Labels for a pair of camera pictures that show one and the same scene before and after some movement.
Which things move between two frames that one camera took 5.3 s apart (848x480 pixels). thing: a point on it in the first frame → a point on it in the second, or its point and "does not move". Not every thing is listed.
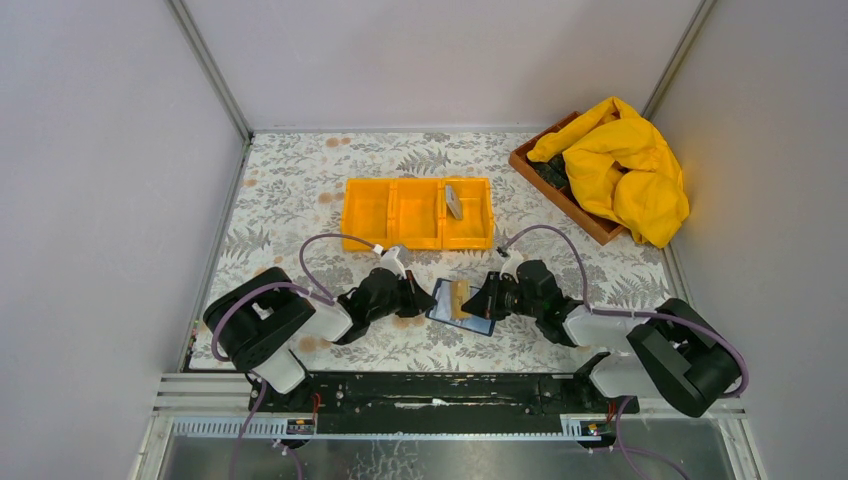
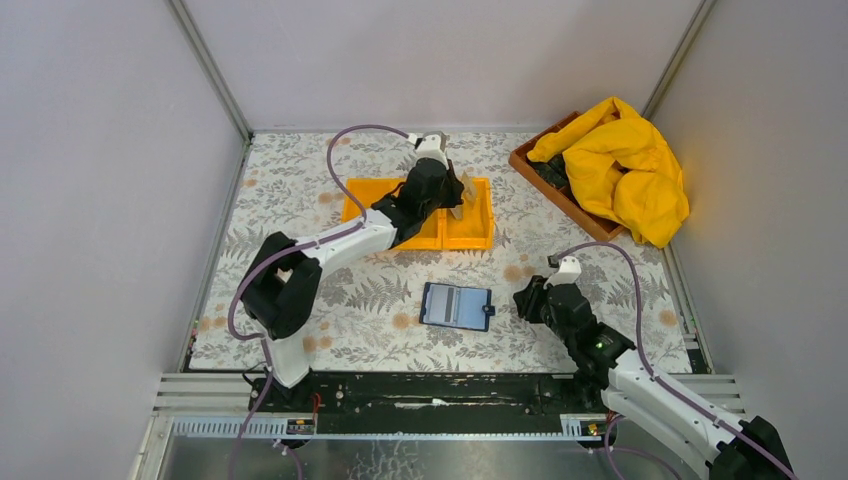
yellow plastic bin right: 476,231 does not move
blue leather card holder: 441,311 does not move
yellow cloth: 621,166 does not move
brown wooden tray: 550,176 does not move
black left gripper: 418,301 → 452,189
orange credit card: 460,294 → 469,188
